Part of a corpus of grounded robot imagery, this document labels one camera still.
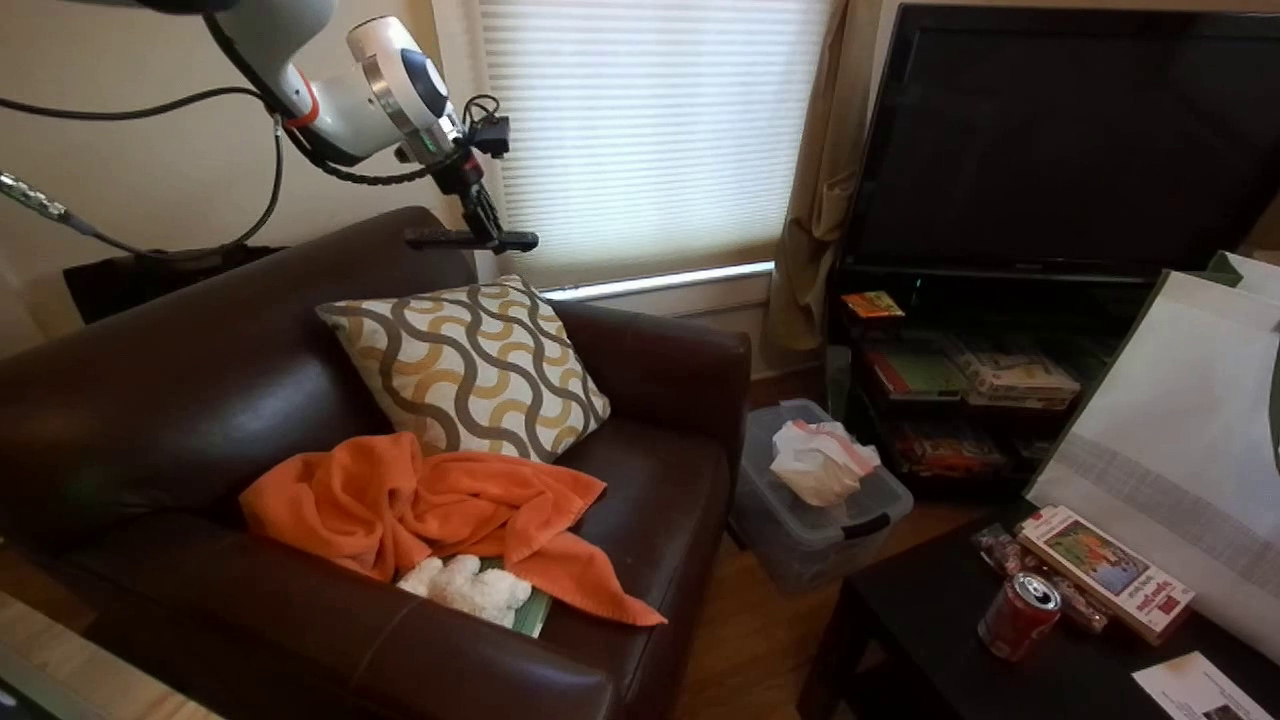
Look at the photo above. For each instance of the dark red shelf items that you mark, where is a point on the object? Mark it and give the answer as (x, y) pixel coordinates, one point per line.
(949, 453)

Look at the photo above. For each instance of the red green book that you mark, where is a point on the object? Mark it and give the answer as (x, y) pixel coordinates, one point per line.
(913, 374)

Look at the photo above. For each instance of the red soda can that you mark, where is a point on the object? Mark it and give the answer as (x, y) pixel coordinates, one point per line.
(1019, 621)

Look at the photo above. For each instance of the patterned wavy throw pillow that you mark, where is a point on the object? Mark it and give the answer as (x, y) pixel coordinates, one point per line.
(466, 366)

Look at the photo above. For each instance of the small orange box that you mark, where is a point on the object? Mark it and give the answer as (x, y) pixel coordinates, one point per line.
(872, 304)

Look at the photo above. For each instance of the white window blind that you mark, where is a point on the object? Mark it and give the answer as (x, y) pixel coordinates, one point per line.
(665, 147)

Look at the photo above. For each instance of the black object behind armchair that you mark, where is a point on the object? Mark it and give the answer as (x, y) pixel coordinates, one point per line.
(144, 276)

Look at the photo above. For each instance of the dark wooden coffee table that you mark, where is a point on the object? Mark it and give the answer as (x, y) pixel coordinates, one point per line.
(934, 642)

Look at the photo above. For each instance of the white crumpled cloth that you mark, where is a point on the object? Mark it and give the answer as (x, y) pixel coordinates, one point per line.
(820, 462)

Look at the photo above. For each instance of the clear plastic storage bin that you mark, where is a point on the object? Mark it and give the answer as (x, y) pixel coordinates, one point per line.
(801, 534)

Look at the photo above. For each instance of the white paper sheet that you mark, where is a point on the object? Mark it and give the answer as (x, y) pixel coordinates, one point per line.
(1195, 686)

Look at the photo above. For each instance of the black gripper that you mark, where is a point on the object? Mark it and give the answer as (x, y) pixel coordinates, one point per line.
(462, 161)

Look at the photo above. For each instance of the black television stand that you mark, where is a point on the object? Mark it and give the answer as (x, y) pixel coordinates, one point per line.
(1015, 313)

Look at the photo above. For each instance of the stack of books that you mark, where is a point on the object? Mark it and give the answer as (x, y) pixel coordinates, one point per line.
(1019, 379)

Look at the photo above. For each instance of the orange fleece blanket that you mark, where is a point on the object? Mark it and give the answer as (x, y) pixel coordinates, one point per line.
(373, 504)

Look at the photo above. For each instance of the brown leather armchair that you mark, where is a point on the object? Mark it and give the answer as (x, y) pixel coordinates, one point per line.
(161, 400)

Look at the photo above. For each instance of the green flat item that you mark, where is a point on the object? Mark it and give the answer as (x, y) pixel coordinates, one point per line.
(534, 619)

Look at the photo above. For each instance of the white fluffy cloth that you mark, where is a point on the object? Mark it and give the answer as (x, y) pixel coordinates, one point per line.
(466, 586)

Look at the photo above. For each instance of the black flat screen television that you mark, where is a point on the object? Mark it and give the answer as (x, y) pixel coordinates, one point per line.
(1064, 133)

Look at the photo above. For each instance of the beige curtain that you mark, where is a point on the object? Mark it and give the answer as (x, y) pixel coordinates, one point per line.
(812, 255)

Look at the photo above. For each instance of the colourful printed box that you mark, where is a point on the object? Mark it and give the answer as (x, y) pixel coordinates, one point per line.
(1107, 565)

